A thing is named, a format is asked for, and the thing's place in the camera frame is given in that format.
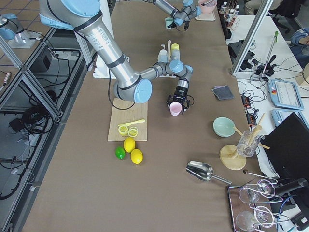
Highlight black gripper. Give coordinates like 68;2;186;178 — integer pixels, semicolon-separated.
166;86;190;114

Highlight pink plastic cup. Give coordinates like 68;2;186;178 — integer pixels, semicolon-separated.
169;101;183;116

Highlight mint green plastic cup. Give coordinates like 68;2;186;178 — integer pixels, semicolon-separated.
165;17;173;29

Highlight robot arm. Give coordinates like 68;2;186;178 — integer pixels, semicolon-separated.
39;0;193;112
145;0;202;28

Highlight light blue plastic cup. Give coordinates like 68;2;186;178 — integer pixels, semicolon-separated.
160;55;168;62

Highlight cream white plastic cup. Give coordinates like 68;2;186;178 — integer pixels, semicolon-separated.
157;49;168;62

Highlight grey plastic cup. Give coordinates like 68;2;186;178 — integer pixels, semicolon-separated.
170;49;180;61

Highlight yellow plastic cup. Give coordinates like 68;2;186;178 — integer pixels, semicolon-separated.
171;43;180;51

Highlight yellow plastic knife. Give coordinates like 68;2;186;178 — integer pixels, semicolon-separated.
118;119;145;127

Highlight grey folded cloth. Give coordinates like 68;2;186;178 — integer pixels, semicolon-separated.
212;85;234;100

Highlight light green bowl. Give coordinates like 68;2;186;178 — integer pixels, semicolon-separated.
213;117;236;138

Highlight wooden cutting board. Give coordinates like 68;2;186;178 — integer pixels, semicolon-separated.
108;98;148;142

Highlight lemon slice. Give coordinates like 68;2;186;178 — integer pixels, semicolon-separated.
118;125;128;136
127;127;139;138

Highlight whole yellow lemon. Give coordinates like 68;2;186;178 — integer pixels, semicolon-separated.
123;137;136;153
131;149;143;164

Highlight metal scoop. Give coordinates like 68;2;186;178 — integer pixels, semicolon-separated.
185;161;232;185

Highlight black power strip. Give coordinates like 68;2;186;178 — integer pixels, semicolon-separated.
241;94;258;126

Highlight wooden mug tree stand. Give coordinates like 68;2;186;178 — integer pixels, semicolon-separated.
219;113;270;170

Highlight green lime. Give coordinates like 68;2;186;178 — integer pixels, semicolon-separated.
115;146;126;160

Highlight glass mug on stand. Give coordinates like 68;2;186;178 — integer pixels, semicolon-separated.
237;130;260;157

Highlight cream serving tray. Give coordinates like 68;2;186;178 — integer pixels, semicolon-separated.
195;11;216;21

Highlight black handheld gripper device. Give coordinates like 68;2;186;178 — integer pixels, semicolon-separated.
255;55;276;76

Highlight pink bowl with ice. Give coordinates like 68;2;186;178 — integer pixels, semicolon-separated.
198;0;217;14

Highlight drink bottle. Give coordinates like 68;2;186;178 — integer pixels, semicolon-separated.
234;5;240;15
227;9;235;22
220;1;227;15

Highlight teach pendant tablet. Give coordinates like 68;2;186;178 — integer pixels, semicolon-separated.
271;109;293;127
268;79;304;110

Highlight black monitor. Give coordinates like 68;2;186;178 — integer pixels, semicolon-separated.
261;113;309;180

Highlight wine glass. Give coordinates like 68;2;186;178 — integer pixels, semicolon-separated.
239;179;275;204
236;206;275;232

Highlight white wire cup rack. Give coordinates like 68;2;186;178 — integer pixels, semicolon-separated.
157;40;180;63

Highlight aluminium frame post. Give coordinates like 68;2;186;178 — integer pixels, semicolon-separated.
231;0;273;77

